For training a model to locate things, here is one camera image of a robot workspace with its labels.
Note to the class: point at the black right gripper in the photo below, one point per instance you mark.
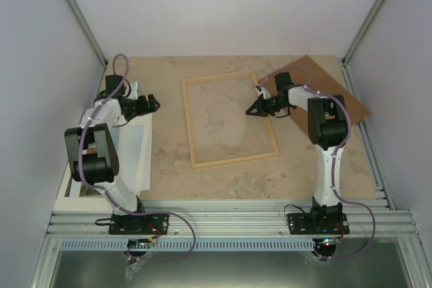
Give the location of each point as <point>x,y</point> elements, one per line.
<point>262,110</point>

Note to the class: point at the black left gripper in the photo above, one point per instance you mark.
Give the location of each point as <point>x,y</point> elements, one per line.
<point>144,108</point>

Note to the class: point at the light wooden picture frame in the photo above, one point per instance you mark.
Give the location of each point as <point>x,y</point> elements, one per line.
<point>233,161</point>

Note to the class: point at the white photo mat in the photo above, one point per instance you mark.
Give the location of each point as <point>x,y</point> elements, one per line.
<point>70,200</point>

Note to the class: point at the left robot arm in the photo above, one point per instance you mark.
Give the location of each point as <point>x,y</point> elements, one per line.
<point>91,153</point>

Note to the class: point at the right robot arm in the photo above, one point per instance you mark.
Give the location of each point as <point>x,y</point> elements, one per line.
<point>329,128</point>

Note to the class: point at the brown backing board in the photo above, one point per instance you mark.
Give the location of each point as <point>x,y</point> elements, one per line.
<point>321,73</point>

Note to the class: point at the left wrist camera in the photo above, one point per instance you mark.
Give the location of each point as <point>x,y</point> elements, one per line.
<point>133,90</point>

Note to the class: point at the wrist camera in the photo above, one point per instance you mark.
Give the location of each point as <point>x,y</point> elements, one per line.
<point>263,92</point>
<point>133,90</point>

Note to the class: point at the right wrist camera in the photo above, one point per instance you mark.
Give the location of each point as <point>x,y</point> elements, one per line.
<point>263,92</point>

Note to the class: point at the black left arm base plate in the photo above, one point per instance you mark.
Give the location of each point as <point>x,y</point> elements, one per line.
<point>153,224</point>

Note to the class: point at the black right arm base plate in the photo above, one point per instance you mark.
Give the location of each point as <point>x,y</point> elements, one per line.
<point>302,224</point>

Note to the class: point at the aluminium mounting rail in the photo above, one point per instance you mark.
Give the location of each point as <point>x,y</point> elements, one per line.
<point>239,218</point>

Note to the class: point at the slotted grey cable duct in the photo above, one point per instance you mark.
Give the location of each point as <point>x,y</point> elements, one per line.
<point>183,245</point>

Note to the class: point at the left aluminium corner post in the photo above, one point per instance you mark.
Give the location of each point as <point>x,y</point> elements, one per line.
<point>85,28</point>

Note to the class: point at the aluminium corner post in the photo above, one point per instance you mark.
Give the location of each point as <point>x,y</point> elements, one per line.
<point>362,32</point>
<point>85,28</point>

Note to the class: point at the right aluminium corner post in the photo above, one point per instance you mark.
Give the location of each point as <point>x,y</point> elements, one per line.
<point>362,32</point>

